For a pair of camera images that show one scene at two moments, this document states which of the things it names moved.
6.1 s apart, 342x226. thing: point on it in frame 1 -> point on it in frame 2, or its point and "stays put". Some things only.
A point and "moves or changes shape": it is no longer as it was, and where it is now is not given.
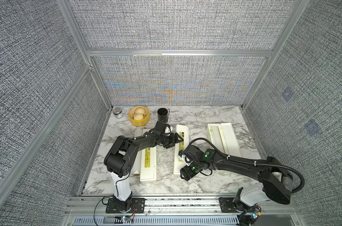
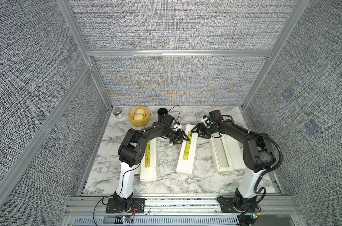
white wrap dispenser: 148,171 stays put
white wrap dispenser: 223,136 stays put
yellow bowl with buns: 139,116 stays put
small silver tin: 118,111 stays put
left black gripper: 173,142 -> 179,137
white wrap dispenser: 183,131 moves or changes shape
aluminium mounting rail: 95,205 stays put
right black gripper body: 191,169 -> 208,129
